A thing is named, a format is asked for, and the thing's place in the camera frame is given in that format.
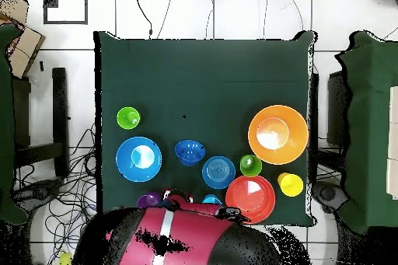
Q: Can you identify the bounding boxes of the black square floor frame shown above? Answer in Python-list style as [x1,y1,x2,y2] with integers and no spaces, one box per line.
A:
[42,0,89,26]

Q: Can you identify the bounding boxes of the large yellow-orange bowl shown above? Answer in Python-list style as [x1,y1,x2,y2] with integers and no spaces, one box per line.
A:
[247,104,309,166]

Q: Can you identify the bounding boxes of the white boxes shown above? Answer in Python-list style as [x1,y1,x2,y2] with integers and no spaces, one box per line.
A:
[386,85,398,200]

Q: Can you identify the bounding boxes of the black stand frame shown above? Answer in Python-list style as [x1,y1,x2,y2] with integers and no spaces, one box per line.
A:
[309,72,320,182]
[12,66,70,179]

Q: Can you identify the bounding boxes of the small light blue bowl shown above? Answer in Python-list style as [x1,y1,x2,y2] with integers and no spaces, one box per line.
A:
[201,155,236,190]

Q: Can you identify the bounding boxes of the tangle of floor cables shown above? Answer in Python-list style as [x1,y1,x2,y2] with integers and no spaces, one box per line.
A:
[12,121,103,265]

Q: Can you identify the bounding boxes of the cardboard box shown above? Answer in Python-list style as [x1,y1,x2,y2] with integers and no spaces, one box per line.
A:
[0,0,46,79]

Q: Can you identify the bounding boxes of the light blue cup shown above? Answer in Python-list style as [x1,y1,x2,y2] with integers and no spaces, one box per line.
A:
[201,194,224,206]

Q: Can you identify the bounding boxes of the dark green tablecloth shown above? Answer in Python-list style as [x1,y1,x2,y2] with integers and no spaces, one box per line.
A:
[93,30,318,228]

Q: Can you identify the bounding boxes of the smooth green cup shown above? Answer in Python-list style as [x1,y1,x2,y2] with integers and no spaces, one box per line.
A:
[239,154,263,178]

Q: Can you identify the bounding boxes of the black floor cable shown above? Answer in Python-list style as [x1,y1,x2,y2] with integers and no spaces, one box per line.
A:
[131,0,154,40]

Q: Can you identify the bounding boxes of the small dark blue bowl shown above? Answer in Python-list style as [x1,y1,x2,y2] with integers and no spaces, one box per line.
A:
[174,139,207,167]

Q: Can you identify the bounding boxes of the green cloth side table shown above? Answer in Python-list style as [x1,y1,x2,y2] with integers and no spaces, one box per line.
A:
[0,23,29,225]
[334,30,398,235]

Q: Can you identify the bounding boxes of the black equipment cabinet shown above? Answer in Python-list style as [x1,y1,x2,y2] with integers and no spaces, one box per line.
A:
[326,70,352,148]

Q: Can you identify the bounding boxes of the grey black stand base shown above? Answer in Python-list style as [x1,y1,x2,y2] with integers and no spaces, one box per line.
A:
[13,177,65,213]
[312,180,351,214]

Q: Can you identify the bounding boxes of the ridged green cup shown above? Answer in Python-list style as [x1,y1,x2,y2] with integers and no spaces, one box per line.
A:
[116,106,141,131]

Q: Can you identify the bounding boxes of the purple cup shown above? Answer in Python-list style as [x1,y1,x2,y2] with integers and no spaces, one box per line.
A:
[136,191,162,209]

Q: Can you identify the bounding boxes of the yellow cup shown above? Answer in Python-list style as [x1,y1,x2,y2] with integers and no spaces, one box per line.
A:
[277,172,305,198]

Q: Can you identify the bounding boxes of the red-orange bowl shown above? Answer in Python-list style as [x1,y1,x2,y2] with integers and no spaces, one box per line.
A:
[225,175,277,225]

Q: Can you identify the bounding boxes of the large blue bowl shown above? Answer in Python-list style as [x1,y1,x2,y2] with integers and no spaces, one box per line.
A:
[115,136,163,183]

